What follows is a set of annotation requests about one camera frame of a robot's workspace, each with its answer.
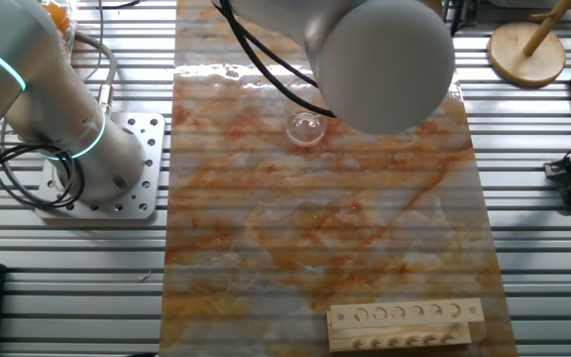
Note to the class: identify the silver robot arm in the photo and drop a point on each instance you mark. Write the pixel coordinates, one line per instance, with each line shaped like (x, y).
(389, 64)

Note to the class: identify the wooden test tube rack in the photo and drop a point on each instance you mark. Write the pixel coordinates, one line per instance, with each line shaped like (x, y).
(404, 337)

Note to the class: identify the orange marble pattern mat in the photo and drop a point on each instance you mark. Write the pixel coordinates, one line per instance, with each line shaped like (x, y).
(290, 223)

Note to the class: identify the clear glass beaker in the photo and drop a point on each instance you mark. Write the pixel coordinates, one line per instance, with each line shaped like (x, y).
(305, 131)

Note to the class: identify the small curled scrap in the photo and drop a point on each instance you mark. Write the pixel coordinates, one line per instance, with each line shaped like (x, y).
(145, 276)

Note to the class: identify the clear plastic fruit tray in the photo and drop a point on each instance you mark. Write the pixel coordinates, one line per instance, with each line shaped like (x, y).
(73, 30)

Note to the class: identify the wooden stand with round base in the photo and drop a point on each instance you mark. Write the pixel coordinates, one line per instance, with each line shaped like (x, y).
(523, 64)

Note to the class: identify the orange fruit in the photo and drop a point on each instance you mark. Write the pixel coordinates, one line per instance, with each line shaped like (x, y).
(57, 15)

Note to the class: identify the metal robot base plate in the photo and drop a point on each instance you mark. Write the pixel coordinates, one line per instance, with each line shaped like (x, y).
(149, 149)

